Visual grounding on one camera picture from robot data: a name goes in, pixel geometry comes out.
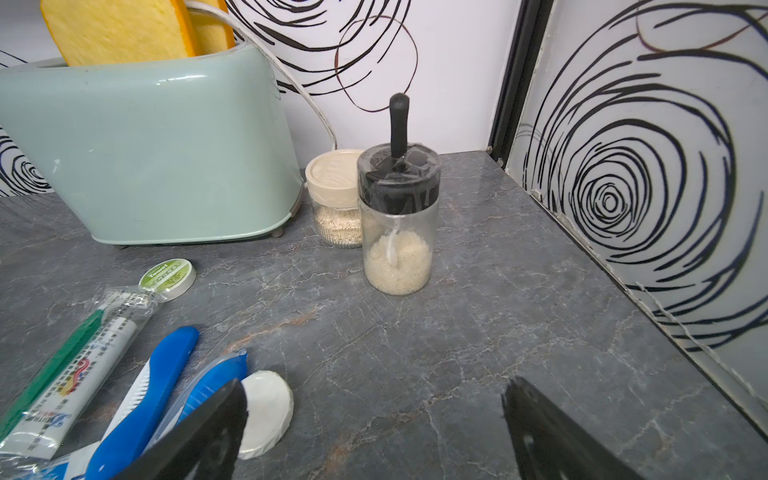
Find white toaster cord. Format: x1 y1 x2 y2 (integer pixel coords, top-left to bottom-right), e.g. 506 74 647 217
185 0 339 151

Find black-cap glass bottle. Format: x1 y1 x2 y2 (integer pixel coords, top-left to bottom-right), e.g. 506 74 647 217
357 93 442 296

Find yellow toast slice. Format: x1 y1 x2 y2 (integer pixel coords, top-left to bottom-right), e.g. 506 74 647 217
40 0 201 66
189 10 235 55

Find beige round jar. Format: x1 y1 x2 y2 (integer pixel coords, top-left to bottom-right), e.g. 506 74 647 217
305 149 363 248

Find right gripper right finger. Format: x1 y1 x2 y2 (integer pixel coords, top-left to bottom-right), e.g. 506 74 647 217
502 377 640 479

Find front yellow toast slice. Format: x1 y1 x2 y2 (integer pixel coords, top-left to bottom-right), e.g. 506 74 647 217
40 0 201 66

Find back yellow toast slice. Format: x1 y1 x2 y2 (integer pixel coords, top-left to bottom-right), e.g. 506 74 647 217
189 10 235 55

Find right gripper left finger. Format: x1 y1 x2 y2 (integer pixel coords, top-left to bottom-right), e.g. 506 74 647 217
116 379 248 479

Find mint green toaster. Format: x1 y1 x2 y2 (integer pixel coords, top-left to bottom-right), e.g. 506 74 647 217
1 45 303 245

